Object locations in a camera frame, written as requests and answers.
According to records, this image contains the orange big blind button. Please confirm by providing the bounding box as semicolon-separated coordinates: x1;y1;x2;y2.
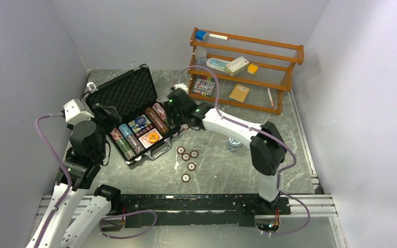
147;132;160;143

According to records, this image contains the red playing card deck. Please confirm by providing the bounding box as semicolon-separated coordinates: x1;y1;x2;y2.
139;129;162;149

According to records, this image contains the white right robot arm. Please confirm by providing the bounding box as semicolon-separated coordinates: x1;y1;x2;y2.
164;88;286;214

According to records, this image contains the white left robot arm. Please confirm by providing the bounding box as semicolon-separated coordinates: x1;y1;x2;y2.
27;99;123;247

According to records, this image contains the coloured marker pack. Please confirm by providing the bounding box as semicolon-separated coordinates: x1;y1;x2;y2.
192;75;215;97

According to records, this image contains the purple red chip row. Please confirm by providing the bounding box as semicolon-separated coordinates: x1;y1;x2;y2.
152;102;167;124

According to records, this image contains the orange brown chip row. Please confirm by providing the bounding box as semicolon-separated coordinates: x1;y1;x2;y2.
145;107;169;135

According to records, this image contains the blue small blind button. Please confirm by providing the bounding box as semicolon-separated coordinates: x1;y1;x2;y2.
134;116;147;127

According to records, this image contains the red dice row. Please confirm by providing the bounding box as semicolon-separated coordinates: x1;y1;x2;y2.
136;125;154;137

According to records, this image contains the black poker chip case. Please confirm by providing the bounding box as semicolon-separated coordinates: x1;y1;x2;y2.
84;64;181;164

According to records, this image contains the green red chip row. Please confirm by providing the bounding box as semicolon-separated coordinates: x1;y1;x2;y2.
110;128;135;160

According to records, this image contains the clear plastic cup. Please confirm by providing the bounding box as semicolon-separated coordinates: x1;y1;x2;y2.
194;47;207;65

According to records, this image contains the orange spiral notebook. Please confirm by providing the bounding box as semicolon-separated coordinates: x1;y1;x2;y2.
229;83;250;103

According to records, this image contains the blue white ceramic jar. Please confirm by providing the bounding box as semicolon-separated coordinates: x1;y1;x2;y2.
226;137;242;152

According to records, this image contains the white cardboard box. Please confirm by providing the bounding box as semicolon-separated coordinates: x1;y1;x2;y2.
224;56;250;76

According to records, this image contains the orange wooden shelf rack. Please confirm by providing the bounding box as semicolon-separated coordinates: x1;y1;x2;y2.
188;27;304;115

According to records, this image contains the yellow small block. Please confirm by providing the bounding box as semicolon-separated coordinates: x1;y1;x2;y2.
247;64;259;74

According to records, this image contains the white pen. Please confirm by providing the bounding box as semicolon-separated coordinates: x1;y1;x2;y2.
267;88;274;108

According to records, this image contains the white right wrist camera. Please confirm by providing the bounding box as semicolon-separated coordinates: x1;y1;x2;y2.
171;83;189;94

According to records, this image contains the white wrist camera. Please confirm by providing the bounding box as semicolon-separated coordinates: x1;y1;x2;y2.
64;99;94;125
171;83;189;94

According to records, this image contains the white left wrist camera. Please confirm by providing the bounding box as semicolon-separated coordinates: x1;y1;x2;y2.
64;99;94;125

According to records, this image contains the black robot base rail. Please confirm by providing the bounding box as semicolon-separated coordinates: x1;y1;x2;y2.
110;193;291;228

